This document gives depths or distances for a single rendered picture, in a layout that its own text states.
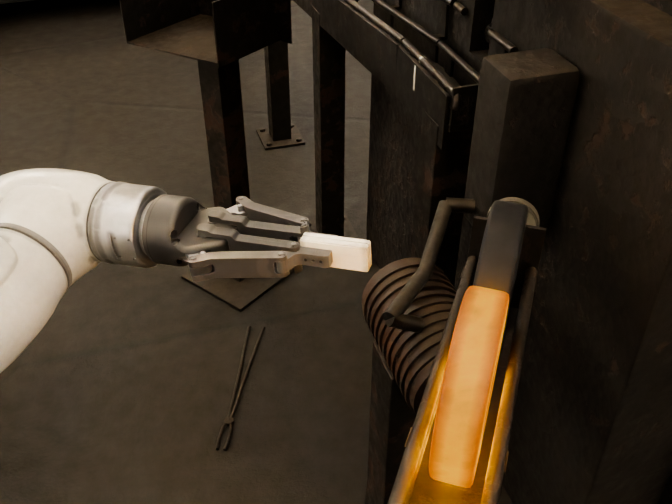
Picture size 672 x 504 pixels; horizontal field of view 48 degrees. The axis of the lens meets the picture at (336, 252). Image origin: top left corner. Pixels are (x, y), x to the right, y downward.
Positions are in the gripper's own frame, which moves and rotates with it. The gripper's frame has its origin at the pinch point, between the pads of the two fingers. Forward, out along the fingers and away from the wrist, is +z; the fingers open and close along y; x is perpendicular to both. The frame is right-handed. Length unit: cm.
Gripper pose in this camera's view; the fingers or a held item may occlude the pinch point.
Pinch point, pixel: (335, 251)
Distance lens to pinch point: 74.8
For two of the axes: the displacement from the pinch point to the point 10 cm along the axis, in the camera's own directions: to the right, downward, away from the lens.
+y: -3.1, 5.8, -7.5
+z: 9.5, 1.3, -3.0
